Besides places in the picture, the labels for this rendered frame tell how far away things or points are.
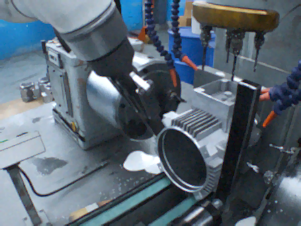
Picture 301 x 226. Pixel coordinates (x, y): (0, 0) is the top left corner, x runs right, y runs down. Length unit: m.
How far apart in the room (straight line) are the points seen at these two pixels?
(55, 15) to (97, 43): 0.07
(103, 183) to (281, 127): 0.54
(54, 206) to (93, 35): 0.56
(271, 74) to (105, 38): 0.50
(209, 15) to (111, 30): 0.19
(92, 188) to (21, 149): 0.31
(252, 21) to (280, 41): 0.26
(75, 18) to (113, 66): 0.10
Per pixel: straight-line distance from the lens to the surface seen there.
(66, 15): 0.32
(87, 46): 0.34
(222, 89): 0.64
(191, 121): 0.51
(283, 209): 0.42
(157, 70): 0.69
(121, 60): 0.37
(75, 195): 0.79
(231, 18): 0.45
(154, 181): 0.63
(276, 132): 0.62
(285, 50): 0.70
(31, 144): 0.56
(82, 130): 0.90
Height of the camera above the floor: 1.37
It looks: 30 degrees down
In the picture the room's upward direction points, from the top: straight up
